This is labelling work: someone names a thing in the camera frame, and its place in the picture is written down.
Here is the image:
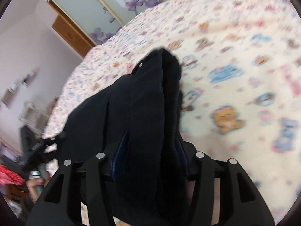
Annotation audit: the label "person's left hand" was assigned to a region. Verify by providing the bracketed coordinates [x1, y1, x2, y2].
[26, 171, 51, 203]

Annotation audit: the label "cartoon print fleece blanket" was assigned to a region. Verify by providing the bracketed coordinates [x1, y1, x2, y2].
[44, 0, 300, 223]

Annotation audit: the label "frosted glass floral wardrobe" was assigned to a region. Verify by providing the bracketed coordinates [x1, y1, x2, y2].
[48, 0, 167, 45]

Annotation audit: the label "wooden door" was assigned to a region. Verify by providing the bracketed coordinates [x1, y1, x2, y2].
[52, 15, 94, 58]

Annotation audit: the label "white storage rack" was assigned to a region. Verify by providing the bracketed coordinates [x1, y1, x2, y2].
[18, 101, 49, 137]

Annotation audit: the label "white wall shelf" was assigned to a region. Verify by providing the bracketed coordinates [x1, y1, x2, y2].
[21, 68, 39, 86]
[1, 83, 18, 108]

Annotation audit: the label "black pants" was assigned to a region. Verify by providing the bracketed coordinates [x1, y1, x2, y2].
[57, 48, 188, 225]

